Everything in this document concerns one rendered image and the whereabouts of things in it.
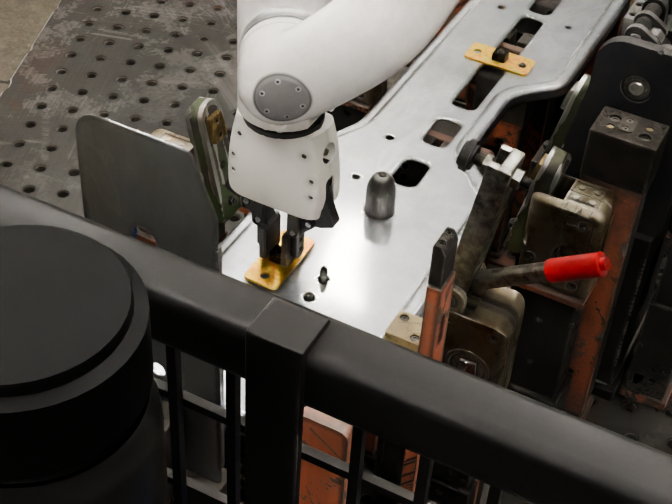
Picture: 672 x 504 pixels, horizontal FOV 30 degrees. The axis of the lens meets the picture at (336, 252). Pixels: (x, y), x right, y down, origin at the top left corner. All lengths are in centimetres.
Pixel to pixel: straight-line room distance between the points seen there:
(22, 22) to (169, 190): 274
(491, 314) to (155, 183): 40
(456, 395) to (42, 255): 14
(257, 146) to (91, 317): 82
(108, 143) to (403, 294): 45
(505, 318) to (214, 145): 35
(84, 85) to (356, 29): 112
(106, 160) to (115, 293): 55
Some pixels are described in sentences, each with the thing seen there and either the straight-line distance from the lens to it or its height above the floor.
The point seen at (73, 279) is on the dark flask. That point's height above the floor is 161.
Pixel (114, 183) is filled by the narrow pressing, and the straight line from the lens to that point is 90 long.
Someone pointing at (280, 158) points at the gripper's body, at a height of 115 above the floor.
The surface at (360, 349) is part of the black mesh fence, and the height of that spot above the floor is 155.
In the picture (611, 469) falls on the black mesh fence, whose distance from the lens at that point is 39.
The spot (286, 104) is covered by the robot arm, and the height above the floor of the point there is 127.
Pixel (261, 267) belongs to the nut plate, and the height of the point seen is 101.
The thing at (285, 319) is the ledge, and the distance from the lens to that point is 41.
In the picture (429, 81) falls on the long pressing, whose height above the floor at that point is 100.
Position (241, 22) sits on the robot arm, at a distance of 106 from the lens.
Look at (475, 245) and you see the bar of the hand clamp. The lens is 110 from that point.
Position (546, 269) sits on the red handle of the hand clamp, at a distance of 110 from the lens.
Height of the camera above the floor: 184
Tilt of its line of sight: 41 degrees down
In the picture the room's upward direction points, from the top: 4 degrees clockwise
